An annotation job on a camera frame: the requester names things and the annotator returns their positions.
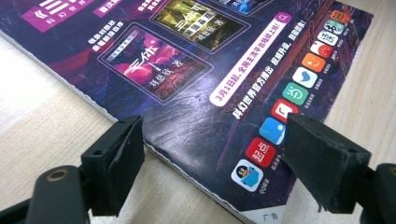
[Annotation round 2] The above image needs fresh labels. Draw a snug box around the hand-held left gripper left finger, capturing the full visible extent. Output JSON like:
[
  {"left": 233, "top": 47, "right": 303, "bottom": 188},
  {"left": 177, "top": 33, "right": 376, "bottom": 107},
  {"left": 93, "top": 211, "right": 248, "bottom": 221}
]
[{"left": 80, "top": 115, "right": 146, "bottom": 217}]

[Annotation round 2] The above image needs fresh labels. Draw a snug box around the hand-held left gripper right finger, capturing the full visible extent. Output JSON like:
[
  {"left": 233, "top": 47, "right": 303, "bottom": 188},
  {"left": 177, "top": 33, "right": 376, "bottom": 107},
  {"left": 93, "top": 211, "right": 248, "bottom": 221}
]
[{"left": 281, "top": 112, "right": 374, "bottom": 215}]

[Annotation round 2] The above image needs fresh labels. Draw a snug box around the glossy red purple magazine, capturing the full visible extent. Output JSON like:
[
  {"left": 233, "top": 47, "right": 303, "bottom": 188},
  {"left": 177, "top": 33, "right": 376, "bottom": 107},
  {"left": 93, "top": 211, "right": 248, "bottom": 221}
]
[{"left": 0, "top": 0, "right": 375, "bottom": 224}]

